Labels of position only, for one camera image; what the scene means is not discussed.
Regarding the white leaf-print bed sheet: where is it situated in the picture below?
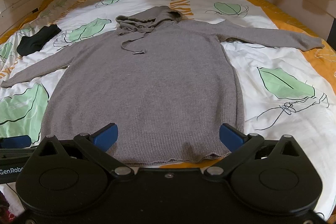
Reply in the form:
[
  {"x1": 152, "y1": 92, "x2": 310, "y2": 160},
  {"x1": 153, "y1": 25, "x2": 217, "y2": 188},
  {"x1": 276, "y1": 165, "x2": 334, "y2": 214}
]
[{"x1": 1, "y1": 0, "x2": 335, "y2": 217}]

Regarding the grey knitted hooded sweater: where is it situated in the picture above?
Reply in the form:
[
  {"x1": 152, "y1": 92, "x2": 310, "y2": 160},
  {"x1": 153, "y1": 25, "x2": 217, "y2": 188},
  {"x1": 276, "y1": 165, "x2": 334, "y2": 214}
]
[{"x1": 1, "y1": 6, "x2": 322, "y2": 165}]

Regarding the black folded cloth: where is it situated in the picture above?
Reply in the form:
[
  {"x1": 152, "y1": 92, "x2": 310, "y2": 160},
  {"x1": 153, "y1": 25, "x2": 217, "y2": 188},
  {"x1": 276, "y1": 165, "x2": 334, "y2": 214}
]
[{"x1": 17, "y1": 24, "x2": 62, "y2": 56}]

